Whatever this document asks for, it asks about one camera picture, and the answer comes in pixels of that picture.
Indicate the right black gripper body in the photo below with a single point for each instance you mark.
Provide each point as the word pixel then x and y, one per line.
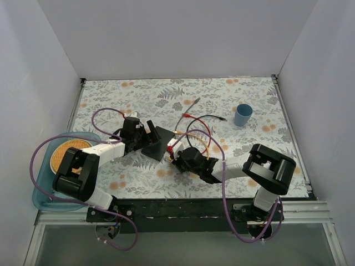
pixel 175 160

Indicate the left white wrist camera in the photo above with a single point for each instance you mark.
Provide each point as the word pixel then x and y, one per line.
pixel 135 114

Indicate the teal plastic tray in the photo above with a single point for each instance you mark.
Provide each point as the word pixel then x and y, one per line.
pixel 46 177

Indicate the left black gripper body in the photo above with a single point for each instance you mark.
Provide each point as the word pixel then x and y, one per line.
pixel 146 136

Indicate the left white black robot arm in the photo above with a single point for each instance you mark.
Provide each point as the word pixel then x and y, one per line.
pixel 77 173

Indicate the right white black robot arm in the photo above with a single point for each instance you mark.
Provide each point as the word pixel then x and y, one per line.
pixel 272 170

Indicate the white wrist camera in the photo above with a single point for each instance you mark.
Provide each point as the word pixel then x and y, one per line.
pixel 135 114
pixel 174 146

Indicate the black network switch box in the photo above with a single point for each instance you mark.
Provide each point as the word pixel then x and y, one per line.
pixel 156 150

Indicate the aluminium frame rail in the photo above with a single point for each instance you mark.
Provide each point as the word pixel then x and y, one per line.
pixel 305 212

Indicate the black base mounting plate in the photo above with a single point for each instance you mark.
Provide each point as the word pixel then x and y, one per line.
pixel 243 217

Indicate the blue plastic cup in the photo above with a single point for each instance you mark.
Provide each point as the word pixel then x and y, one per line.
pixel 242 114

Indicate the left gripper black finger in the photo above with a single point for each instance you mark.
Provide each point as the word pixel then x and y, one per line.
pixel 151 140
pixel 152 134

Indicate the orange woven round plate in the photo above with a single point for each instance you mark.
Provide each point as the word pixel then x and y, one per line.
pixel 58 154

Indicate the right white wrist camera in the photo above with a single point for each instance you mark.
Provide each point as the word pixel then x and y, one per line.
pixel 174 146

